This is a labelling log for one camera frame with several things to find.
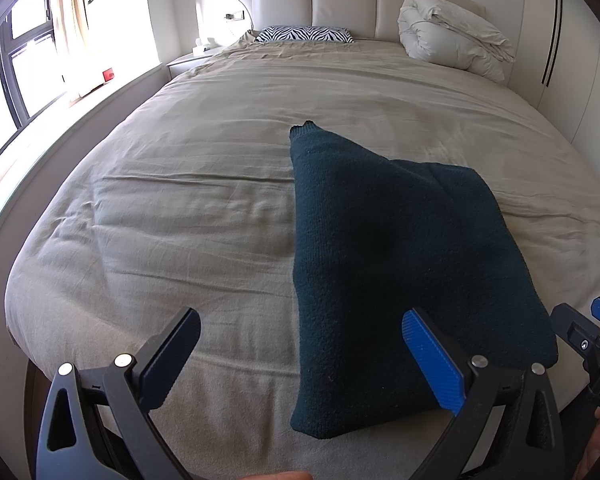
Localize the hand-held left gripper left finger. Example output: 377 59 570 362
35 307 202 480

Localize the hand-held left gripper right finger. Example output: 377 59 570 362
401 308 566 480

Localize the dark teal knit sweater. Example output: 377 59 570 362
287 120 560 442

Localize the person's right hand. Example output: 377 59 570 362
574 404 600 480

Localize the person's left hand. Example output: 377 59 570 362
242 470 314 480

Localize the bed with beige sheet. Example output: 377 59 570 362
2 37 600 480

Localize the white wardrobe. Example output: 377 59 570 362
485 0 600 196

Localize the white window ledge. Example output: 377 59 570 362
0 62 172 271

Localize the white nightstand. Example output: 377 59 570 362
166 45 228 81

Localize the black framed window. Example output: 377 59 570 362
0 0 70 173

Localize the rolled white duvet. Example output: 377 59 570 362
397 0 517 83

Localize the zebra print pillow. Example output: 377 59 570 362
254 26 355 45

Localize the beige curtain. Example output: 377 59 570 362
50 0 92 97

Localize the cream padded headboard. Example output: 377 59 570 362
237 0 487 46

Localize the black wardrobe handle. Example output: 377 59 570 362
546 0 564 86
541 0 560 85

